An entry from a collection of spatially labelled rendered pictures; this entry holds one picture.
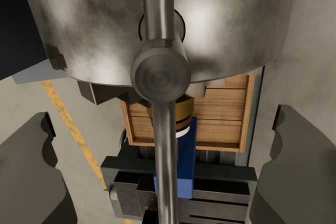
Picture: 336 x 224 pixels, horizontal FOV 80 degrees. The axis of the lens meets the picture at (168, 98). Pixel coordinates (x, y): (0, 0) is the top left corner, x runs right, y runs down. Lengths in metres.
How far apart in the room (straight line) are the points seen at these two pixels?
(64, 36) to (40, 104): 2.01
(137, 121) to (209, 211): 0.38
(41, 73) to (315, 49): 1.50
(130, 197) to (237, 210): 0.35
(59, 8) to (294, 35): 1.42
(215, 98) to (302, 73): 1.11
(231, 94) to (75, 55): 0.44
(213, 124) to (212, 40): 0.47
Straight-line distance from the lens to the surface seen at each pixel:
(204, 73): 0.17
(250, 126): 1.07
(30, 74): 0.95
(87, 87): 0.24
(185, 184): 0.44
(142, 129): 0.66
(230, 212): 0.76
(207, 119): 0.61
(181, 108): 0.32
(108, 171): 0.79
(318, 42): 1.58
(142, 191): 0.65
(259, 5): 0.19
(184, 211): 0.78
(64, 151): 2.45
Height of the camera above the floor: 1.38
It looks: 60 degrees down
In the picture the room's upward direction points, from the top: 161 degrees counter-clockwise
